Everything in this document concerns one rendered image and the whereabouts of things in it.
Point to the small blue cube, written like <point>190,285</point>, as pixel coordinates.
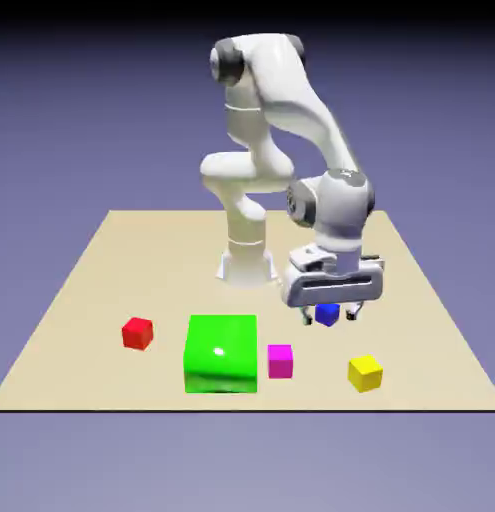
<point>327,314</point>

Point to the large green box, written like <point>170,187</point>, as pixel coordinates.
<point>221,352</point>

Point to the small red cube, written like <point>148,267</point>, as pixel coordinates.
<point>137,333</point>

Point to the small magenta cube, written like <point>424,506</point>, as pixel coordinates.
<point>280,361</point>

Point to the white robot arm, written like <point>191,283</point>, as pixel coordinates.
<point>271,100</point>

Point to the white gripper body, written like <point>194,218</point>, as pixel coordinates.
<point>335,286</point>

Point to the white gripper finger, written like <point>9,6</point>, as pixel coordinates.
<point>354,312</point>
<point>307,316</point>

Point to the small yellow cube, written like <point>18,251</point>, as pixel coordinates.
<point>365,372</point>

